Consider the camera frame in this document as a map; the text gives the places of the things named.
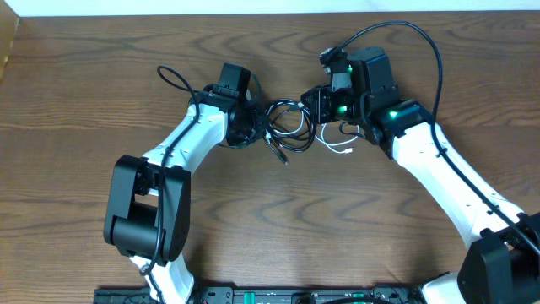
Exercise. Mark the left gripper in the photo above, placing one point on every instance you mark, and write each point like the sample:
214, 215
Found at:
261, 115

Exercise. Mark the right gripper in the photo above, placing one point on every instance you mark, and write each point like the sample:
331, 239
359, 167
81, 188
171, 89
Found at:
321, 108

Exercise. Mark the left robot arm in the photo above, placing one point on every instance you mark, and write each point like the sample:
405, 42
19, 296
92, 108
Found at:
148, 211

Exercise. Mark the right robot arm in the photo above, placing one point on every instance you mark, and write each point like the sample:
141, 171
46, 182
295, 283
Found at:
502, 263

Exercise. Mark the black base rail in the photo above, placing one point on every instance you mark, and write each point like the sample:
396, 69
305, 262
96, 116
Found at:
229, 295

